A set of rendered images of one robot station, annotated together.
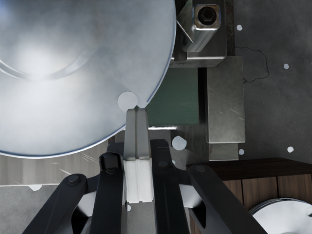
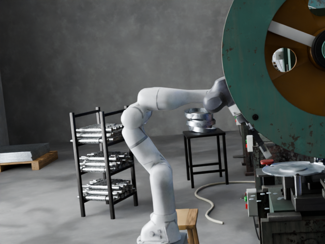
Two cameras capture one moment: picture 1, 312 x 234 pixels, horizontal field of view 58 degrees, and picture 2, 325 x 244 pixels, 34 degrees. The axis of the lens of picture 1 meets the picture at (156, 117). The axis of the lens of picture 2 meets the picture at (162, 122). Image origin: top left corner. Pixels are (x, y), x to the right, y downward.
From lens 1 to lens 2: 2.39 m
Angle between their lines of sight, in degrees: 86
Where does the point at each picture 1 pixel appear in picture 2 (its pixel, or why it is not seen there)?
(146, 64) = (285, 175)
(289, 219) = not seen: outside the picture
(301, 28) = not seen: outside the picture
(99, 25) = (293, 171)
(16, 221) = not seen: outside the picture
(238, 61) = (298, 215)
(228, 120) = (275, 214)
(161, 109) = (278, 206)
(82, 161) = (261, 173)
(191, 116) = (276, 209)
